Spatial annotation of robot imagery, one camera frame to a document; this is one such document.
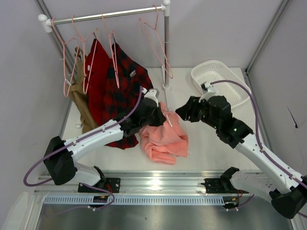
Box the pink skirt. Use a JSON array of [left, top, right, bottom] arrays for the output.
[[139, 102, 189, 165]]

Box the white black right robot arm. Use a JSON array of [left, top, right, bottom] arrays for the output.
[[176, 96, 307, 219]]

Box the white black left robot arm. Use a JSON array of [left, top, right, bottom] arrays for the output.
[[44, 98, 166, 186]]

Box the red black plaid skirt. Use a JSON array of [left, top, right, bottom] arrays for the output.
[[99, 43, 158, 150]]

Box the plain red skirt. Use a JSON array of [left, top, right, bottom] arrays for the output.
[[85, 39, 111, 125]]

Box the white perforated plastic basket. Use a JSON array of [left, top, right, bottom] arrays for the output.
[[190, 59, 252, 109]]

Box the tan brown garment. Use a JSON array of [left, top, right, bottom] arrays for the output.
[[69, 47, 98, 134]]

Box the white metal clothes rack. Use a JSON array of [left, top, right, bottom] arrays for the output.
[[35, 0, 171, 92]]

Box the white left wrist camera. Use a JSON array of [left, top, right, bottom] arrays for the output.
[[142, 87, 160, 107]]

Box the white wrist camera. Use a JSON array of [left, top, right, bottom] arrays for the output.
[[142, 87, 160, 107], [199, 82, 216, 102]]

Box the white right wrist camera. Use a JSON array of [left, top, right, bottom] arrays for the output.
[[199, 82, 216, 102]]

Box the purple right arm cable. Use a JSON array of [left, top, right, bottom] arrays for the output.
[[211, 80, 307, 218]]

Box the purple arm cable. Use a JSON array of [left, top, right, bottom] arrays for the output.
[[24, 85, 144, 186], [211, 80, 307, 218]]

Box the pink wire hanger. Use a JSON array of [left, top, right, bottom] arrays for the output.
[[51, 18, 80, 98], [71, 15, 99, 94], [102, 14, 120, 89], [139, 0, 174, 84]]

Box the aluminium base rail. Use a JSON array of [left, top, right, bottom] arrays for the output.
[[34, 170, 224, 196]]

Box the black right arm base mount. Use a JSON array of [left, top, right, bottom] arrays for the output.
[[201, 167, 239, 194]]

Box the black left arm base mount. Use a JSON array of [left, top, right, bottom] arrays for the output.
[[78, 166, 121, 193]]

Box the pink wire hanger far left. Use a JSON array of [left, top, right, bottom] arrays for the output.
[[51, 18, 80, 98]]

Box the white slotted cable duct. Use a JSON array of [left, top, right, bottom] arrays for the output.
[[44, 195, 225, 206]]

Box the pink wire hanger right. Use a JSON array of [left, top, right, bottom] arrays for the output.
[[139, 0, 174, 84]]

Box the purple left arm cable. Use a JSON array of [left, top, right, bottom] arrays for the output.
[[24, 85, 144, 186]]

